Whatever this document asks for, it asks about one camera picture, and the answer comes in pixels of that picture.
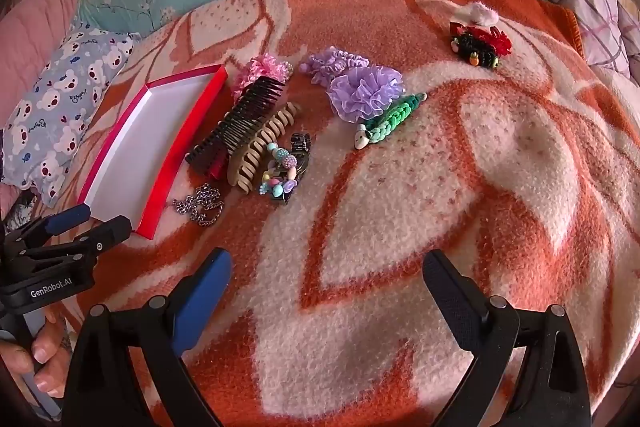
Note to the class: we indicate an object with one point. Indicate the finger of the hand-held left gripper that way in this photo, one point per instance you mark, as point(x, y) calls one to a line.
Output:
point(100, 234)
point(70, 217)

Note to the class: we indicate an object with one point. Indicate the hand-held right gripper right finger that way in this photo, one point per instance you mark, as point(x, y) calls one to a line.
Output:
point(445, 292)

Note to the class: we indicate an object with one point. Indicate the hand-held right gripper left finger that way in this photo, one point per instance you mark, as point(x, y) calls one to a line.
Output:
point(200, 297)

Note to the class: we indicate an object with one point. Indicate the red box with white inside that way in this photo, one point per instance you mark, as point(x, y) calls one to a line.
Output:
point(145, 142)

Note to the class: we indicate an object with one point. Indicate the beige hair claw clip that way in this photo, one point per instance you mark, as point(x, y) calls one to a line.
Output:
point(250, 152)

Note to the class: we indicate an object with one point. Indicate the dark brown hair claw clip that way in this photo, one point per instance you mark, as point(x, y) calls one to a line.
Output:
point(240, 122)

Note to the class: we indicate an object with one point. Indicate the purple organza scrunchie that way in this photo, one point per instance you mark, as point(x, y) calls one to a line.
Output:
point(360, 94)

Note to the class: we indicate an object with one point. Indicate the person's left hand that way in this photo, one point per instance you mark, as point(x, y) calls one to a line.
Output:
point(50, 352)

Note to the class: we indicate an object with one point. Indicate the orange and cream blanket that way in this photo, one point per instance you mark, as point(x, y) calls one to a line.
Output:
point(400, 207)

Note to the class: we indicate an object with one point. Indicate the bear print pillow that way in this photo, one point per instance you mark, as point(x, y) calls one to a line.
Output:
point(60, 107)

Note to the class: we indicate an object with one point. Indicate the small red hair accessory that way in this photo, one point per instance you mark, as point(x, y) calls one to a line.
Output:
point(217, 168)

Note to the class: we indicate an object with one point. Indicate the small dark hair clip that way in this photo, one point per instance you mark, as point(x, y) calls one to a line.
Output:
point(300, 149)

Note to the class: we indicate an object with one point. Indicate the green braided hair clip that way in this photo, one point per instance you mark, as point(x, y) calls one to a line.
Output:
point(390, 117)

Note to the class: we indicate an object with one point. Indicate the pink quilt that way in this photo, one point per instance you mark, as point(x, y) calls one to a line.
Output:
point(35, 22)

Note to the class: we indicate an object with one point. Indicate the pink scrunchie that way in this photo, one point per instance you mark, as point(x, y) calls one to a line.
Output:
point(265, 67)

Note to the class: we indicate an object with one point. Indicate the red hair bow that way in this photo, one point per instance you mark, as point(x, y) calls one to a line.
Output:
point(495, 39)

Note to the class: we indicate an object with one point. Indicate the small purple scrunchie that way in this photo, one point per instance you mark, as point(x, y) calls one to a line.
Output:
point(330, 59)

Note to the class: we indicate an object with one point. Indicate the white pink pompom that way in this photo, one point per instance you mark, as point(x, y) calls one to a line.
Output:
point(477, 13)

